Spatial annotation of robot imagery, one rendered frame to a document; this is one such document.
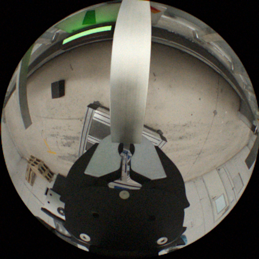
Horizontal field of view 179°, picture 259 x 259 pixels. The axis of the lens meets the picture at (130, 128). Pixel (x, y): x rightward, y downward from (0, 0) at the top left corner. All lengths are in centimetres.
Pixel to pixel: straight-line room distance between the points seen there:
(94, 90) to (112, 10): 89
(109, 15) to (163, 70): 84
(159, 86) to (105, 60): 61
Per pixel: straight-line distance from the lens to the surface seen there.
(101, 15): 28
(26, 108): 26
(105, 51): 102
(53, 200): 36
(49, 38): 39
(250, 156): 24
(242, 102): 278
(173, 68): 105
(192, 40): 35
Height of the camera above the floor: 93
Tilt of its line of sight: 59 degrees down
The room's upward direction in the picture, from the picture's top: 180 degrees clockwise
